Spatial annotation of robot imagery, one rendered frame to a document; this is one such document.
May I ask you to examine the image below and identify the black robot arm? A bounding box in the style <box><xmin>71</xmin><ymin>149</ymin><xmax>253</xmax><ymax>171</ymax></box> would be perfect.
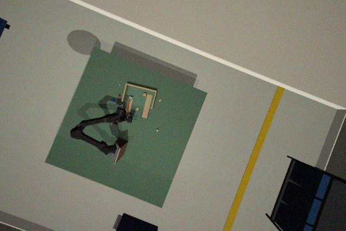
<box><xmin>70</xmin><ymin>108</ymin><xmax>126</xmax><ymax>155</ymax></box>

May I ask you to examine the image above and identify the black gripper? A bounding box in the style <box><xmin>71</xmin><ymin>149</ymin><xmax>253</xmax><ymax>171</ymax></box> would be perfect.
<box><xmin>121</xmin><ymin>115</ymin><xmax>133</xmax><ymax>123</ymax></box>

